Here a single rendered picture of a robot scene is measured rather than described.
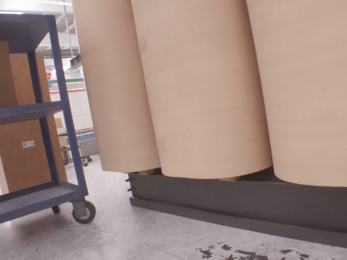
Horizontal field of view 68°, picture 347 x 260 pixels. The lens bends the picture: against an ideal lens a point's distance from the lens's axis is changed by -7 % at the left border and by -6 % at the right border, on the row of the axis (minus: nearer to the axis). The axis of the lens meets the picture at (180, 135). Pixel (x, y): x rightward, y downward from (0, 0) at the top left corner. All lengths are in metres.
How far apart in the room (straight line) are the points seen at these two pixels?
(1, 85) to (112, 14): 0.52
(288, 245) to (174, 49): 0.63
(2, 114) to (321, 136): 1.04
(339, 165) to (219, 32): 0.44
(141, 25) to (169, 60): 0.17
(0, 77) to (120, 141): 0.54
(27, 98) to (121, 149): 0.90
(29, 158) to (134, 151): 0.89
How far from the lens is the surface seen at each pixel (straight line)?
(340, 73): 0.57
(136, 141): 1.06
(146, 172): 1.17
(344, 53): 0.57
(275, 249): 0.81
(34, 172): 1.82
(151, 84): 0.88
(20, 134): 1.81
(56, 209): 1.54
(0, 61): 1.26
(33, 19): 1.28
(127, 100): 1.06
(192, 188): 1.04
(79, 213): 1.27
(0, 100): 1.23
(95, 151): 4.30
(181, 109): 0.79
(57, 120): 3.85
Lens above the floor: 0.41
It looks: 5 degrees down
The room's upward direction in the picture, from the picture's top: 10 degrees counter-clockwise
